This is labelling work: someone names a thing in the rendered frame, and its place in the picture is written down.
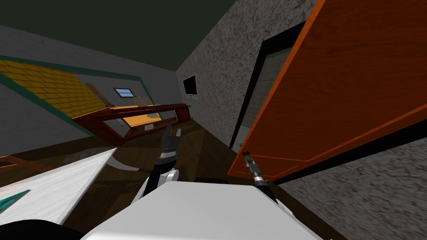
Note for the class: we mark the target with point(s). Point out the red-brown wooden table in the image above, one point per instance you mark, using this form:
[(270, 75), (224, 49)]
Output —
[(100, 125)]

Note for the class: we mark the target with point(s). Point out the dark green door knob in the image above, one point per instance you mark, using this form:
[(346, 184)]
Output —
[(246, 153)]

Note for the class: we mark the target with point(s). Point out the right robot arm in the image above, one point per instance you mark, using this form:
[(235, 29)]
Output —
[(266, 190)]

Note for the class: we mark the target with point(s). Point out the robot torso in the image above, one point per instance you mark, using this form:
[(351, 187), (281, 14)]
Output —
[(206, 213)]

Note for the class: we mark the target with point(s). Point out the orange wooden door leaf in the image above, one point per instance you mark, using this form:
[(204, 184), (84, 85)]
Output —
[(337, 90)]

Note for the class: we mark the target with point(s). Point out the black wall screen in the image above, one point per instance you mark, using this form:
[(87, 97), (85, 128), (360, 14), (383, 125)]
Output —
[(190, 85)]

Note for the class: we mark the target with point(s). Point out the white table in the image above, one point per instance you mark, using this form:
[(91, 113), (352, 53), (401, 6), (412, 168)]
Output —
[(56, 186)]

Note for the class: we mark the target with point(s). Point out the small window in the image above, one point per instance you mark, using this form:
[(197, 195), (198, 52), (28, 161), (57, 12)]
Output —
[(124, 92)]

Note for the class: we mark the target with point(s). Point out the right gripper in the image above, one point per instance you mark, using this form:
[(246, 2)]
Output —
[(254, 169)]

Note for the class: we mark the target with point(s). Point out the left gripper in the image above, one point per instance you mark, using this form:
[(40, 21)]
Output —
[(169, 145)]

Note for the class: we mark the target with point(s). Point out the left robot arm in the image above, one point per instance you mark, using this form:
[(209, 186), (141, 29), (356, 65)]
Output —
[(159, 175)]

